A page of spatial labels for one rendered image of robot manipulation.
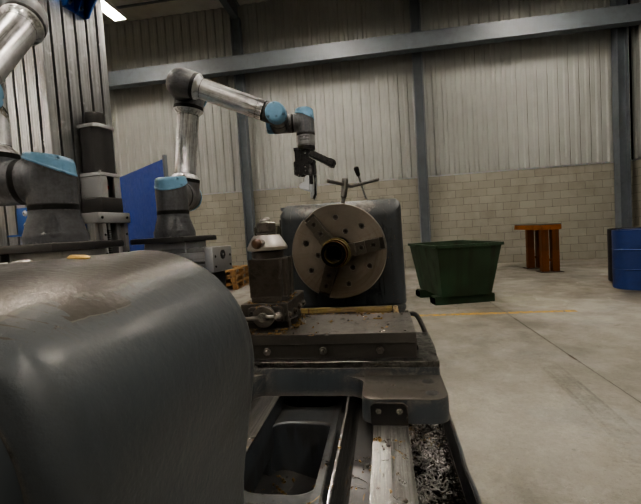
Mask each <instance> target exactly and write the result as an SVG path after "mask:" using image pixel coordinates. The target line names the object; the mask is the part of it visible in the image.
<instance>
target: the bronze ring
mask: <svg viewBox="0 0 641 504"><path fill-rule="evenodd" d="M330 246H337V247H339V248H340V250H341V252H342V257H341V259H340V260H339V261H333V260H332V259H331V258H330V257H329V255H328V249H329V247H330ZM350 256H351V250H350V247H349V245H348V243H347V242H346V241H344V240H343V239H340V238H332V239H329V240H327V241H326V242H325V243H324V244H323V246H322V248H321V258H322V260H323V262H324V263H325V264H326V265H327V266H329V267H332V268H340V267H343V266H344V265H346V264H347V263H348V261H349V259H350Z"/></svg>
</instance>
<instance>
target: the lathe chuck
mask: <svg viewBox="0 0 641 504"><path fill-rule="evenodd" d="M312 214H314V215H315V216H316V217H317V218H318V219H319V221H320V222H321V223H322V224H323V225H324V226H325V227H326V229H327V230H328V231H329V232H330V233H331V234H332V235H333V237H334V238H344V239H346V240H347V241H348V242H349V243H353V242H358V241H363V240H368V239H373V238H378V237H383V240H384V245H385V248H384V249H381V250H377V251H372V252H367V253H363V254H358V255H355V256H352V257H351V259H350V260H349V261H348V263H347V264H346V265H344V266H343V267H340V268H339V270H338V273H337V276H336V279H335V282H334V285H333V288H332V291H331V294H330V297H329V298H335V299H345V298H351V297H354V296H357V295H359V294H362V293H363V292H365V291H367V290H368V289H369V288H371V287H372V286H373V285H374V284H375V283H376V281H377V280H378V279H379V277H380V276H381V274H382V272H383V270H384V267H385V264H386V260H387V243H386V239H385V235H384V233H383V230H382V228H381V227H380V225H379V224H378V222H377V221H376V220H375V219H374V218H373V217H372V216H371V215H370V214H369V213H368V212H366V211H365V210H363V209H361V208H359V207H357V206H354V205H350V204H344V203H334V204H328V205H325V206H322V207H320V208H318V209H316V210H314V211H313V212H312ZM312 214H310V215H309V216H308V217H307V218H309V217H310V216H311V215H312ZM307 218H306V219H307ZM306 219H305V220H306ZM305 220H303V221H302V222H301V223H300V225H299V227H298V228H297V230H296V233H295V235H294V239H293V244H292V258H293V263H294V266H295V269H296V271H297V273H298V275H299V277H300V278H301V279H302V281H303V282H304V283H305V284H306V285H307V286H308V287H309V288H310V289H312V290H313V291H315V292H316V293H318V294H319V291H320V290H319V287H320V284H321V281H322V276H323V273H324V268H325V265H326V264H325V263H324V262H323V260H322V258H321V248H322V246H321V245H320V243H319V241H318V240H317V239H316V237H315V236H314V235H313V233H312V232H311V230H310V229H309V228H308V227H307V226H306V225H305V224H306V222H305Z"/></svg>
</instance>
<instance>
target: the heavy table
mask: <svg viewBox="0 0 641 504"><path fill-rule="evenodd" d="M514 226H515V229H514V230H525V239H526V266H527V267H523V268H526V269H539V268H540V271H536V272H540V273H551V272H564V271H561V270H560V252H559V229H561V223H543V224H519V225H514ZM534 230H535V250H534ZM548 230H549V234H548ZM549 246H550V258H549ZM535 258H536V267H535ZM549 261H550V264H549Z"/></svg>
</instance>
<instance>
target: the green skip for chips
mask: <svg viewBox="0 0 641 504"><path fill-rule="evenodd" d="M501 245H504V242H501V241H478V240H452V241H437V242H422V243H408V246H410V249H411V253H412V257H413V261H414V265H415V269H416V273H417V278H418V282H419V286H420V289H417V290H416V295H417V296H418V297H420V298H425V297H430V302H431V303H432V304H434V305H436V306H437V305H450V304H463V303H477V302H490V301H495V293H493V292H492V289H493V284H494V279H495V274H496V269H497V264H498V259H499V254H500V249H501Z"/></svg>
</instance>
